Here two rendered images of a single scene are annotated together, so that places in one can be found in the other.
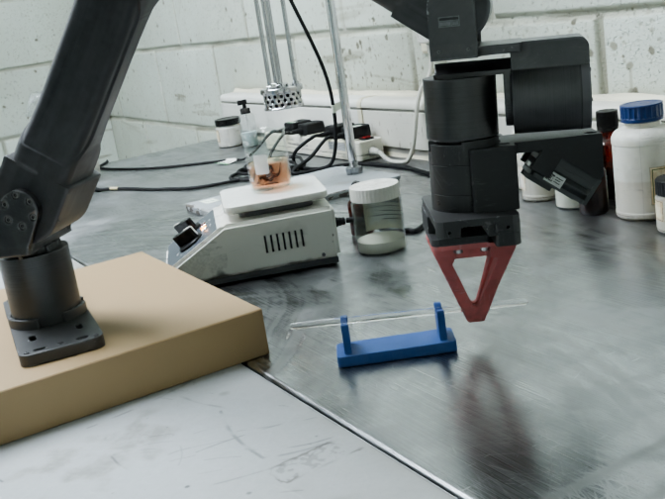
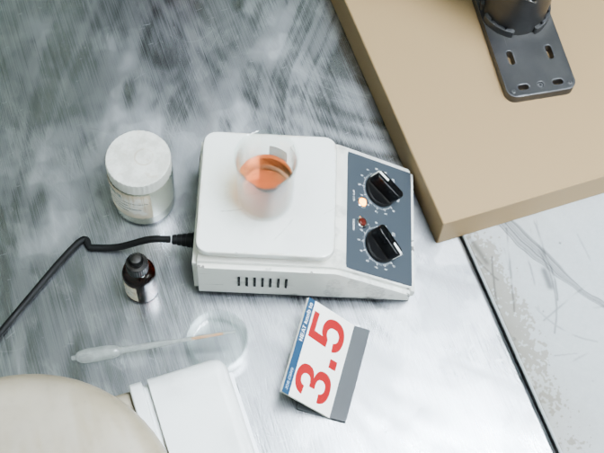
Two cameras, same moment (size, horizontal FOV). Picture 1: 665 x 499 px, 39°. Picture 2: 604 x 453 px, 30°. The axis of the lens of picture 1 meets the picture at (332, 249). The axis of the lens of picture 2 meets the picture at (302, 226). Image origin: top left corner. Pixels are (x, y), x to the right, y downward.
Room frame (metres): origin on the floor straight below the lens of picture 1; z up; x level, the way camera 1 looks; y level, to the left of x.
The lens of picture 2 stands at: (1.55, 0.12, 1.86)
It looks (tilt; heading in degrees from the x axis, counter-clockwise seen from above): 64 degrees down; 184
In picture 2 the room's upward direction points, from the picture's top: 6 degrees clockwise
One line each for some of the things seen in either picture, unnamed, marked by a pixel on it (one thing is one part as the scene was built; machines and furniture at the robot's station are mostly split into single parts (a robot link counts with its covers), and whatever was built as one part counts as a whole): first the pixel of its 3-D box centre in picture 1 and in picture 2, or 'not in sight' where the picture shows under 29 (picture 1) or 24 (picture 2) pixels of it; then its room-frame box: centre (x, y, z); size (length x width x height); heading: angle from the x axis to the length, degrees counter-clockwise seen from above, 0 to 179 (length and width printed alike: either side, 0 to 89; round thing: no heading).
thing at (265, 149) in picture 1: (266, 158); (265, 180); (1.10, 0.06, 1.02); 0.06 x 0.05 x 0.08; 12
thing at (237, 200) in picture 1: (271, 193); (267, 194); (1.10, 0.06, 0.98); 0.12 x 0.12 x 0.01; 7
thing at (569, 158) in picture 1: (534, 174); not in sight; (0.74, -0.17, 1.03); 0.11 x 0.07 x 0.06; 89
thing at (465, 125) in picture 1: (468, 105); not in sight; (0.74, -0.12, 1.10); 0.07 x 0.06 x 0.07; 77
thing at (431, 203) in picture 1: (465, 181); not in sight; (0.74, -0.11, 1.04); 0.10 x 0.07 x 0.07; 179
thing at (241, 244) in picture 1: (255, 233); (295, 217); (1.09, 0.09, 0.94); 0.22 x 0.13 x 0.08; 97
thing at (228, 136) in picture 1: (229, 132); not in sight; (2.19, 0.20, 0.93); 0.06 x 0.06 x 0.06
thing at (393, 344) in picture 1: (394, 333); not in sight; (0.74, -0.04, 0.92); 0.10 x 0.03 x 0.04; 89
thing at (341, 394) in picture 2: not in sight; (326, 359); (1.22, 0.13, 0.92); 0.09 x 0.06 x 0.04; 173
